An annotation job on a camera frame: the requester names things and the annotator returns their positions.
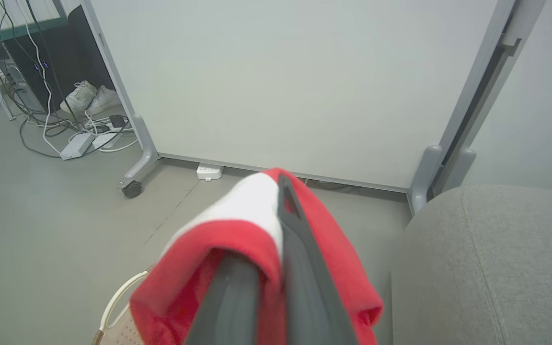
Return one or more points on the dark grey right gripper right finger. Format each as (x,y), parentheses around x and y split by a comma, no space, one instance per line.
(307,273)

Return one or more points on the black computer tower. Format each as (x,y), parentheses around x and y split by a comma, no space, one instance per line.
(55,57)

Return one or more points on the grey fabric sofa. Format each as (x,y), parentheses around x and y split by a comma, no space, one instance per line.
(489,268)

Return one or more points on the red and white garment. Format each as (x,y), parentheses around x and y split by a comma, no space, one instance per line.
(247,225)

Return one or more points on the white partition panel on casters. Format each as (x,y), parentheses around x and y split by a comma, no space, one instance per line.
(295,91)

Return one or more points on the white sneaker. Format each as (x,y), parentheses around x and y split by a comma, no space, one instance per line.
(78,97)
(103,99)

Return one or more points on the small white floor device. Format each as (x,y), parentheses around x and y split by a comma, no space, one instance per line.
(209,171)

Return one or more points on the white laundry basket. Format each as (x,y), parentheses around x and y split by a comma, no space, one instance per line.
(120,316)

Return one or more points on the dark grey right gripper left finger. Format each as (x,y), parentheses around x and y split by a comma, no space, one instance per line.
(230,306)

